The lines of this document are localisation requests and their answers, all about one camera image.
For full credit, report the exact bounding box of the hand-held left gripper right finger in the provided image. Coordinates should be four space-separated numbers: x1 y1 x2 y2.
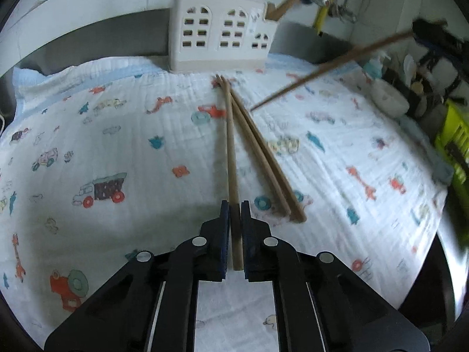
240 200 431 352

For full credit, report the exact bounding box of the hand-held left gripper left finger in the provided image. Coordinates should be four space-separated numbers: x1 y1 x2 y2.
44 200 231 352

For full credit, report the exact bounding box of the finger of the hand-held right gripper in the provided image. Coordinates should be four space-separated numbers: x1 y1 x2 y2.
412 18 448 45

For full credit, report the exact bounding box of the white plastic utensil holder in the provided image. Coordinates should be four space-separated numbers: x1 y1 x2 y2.
168 0 279 74

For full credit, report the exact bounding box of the black utensil pot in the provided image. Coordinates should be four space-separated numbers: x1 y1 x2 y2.
394 70 446 120

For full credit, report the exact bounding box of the white ceramic bowl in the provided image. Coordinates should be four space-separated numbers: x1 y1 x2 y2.
370 81 410 116

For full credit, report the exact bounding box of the lime green plastic rack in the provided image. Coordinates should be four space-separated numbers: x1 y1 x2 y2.
434 101 469 199

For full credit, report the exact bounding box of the printed white cloth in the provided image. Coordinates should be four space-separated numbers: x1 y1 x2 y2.
0 53 455 352

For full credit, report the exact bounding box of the metal water valve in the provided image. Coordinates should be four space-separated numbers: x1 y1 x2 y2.
332 2 357 23

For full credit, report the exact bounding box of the yellow gas hose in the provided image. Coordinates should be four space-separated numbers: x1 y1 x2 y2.
313 0 347 35

